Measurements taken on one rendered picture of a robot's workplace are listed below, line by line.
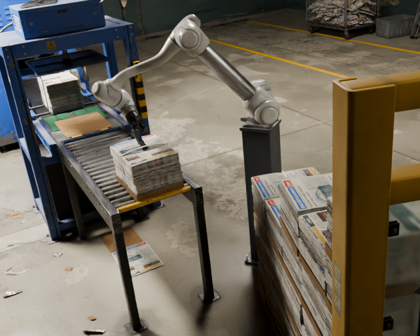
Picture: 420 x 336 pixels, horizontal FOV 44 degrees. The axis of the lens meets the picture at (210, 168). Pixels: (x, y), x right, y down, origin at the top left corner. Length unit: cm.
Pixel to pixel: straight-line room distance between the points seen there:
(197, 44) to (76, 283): 190
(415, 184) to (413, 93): 19
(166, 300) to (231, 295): 42
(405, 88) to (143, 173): 200
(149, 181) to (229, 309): 99
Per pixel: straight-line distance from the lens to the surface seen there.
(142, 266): 381
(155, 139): 312
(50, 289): 383
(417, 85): 105
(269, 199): 276
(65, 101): 477
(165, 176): 290
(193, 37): 279
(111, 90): 300
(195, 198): 302
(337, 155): 107
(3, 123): 637
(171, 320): 332
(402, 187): 112
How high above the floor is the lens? 214
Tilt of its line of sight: 25 degrees down
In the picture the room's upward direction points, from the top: 6 degrees counter-clockwise
